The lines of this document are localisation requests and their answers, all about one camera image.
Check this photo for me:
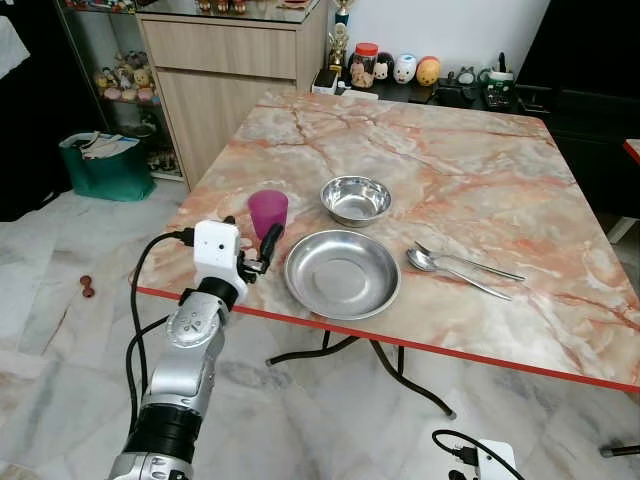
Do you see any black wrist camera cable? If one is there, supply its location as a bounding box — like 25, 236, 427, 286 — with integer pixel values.
129, 229, 196, 393
431, 428, 503, 480

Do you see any small steel bowl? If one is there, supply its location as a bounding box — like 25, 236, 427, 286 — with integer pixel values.
320, 175, 393, 228

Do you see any green bag with papers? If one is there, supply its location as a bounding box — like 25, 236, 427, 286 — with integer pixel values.
58, 130, 157, 203

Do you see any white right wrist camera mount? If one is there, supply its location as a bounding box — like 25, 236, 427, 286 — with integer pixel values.
477, 438, 518, 480

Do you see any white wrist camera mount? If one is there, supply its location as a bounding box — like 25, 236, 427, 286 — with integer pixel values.
477, 438, 518, 480
192, 220, 245, 292

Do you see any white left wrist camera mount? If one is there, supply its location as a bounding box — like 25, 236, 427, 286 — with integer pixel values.
192, 220, 245, 292

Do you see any black round figurine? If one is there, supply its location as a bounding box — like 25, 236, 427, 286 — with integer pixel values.
375, 52, 397, 83

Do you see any jar with red lid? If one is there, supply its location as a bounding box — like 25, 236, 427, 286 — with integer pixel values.
351, 42, 381, 89

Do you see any glass shelf with figurines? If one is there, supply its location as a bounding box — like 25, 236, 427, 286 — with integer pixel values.
55, 0, 186, 182

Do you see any black left wrist camera cable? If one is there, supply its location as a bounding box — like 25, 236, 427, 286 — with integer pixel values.
129, 229, 196, 393

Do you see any orange round figurine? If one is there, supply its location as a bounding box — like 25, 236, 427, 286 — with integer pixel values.
416, 56, 443, 88

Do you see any black television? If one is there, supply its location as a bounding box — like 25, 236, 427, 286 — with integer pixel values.
514, 0, 640, 101

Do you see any round steel plate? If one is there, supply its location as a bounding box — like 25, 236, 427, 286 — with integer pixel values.
284, 229, 402, 322

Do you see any steel spoon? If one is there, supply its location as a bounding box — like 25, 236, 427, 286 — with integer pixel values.
406, 248, 514, 302

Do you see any white round figurine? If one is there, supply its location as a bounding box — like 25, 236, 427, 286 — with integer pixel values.
393, 53, 419, 85

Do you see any purple plastic cup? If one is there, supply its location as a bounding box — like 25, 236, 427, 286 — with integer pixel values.
248, 189, 290, 241

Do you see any light wooden cabinet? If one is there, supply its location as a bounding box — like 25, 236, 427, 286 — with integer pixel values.
135, 0, 332, 191

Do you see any gold trophy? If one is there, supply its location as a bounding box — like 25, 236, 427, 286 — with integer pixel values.
327, 0, 354, 73

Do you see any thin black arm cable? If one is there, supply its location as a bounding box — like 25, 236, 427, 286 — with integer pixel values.
124, 315, 172, 413

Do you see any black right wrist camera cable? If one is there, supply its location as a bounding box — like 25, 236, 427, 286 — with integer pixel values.
431, 428, 503, 480

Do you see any green and white mug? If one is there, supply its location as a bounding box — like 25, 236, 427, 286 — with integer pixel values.
477, 52, 517, 110

